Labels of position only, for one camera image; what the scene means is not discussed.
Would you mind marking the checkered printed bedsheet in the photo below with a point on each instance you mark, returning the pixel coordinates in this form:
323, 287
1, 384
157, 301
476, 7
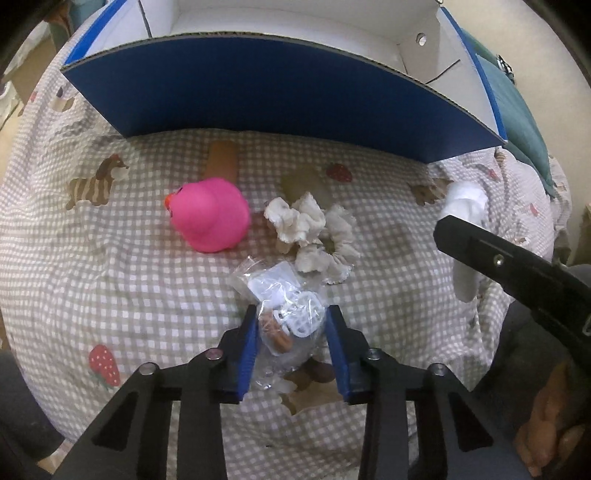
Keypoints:
138, 277

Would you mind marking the white sock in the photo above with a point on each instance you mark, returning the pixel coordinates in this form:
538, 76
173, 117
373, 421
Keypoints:
464, 203

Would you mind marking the person's right hand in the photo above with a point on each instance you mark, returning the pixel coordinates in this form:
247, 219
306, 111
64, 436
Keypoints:
549, 424

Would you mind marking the white ruffled scrunchie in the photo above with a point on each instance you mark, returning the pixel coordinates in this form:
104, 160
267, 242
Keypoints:
314, 230

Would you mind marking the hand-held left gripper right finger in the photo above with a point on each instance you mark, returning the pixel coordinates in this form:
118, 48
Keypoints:
339, 355

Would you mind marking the dark grey clothing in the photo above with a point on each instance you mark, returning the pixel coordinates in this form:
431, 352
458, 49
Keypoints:
521, 350

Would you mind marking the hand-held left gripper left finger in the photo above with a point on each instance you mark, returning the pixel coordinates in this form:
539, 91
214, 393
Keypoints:
247, 350

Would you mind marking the pink rubber duck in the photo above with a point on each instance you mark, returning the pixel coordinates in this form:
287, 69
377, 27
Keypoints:
212, 217

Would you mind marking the clear plastic bag of trinkets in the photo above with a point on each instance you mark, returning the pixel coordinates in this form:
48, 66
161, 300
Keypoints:
286, 318

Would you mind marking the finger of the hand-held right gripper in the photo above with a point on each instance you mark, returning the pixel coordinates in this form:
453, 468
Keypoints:
489, 258

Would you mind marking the blue and white cardboard box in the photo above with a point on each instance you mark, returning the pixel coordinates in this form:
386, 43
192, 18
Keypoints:
277, 92

